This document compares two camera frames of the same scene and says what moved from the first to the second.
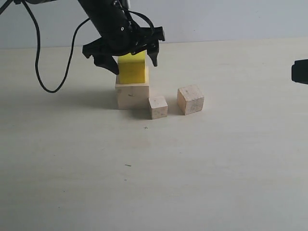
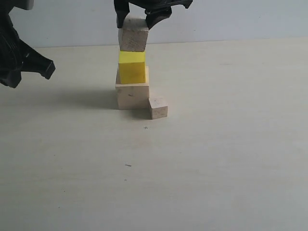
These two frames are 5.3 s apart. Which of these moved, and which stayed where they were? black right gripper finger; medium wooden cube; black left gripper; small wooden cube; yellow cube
Moved: black left gripper; medium wooden cube; black right gripper finger
Stayed: yellow cube; small wooden cube
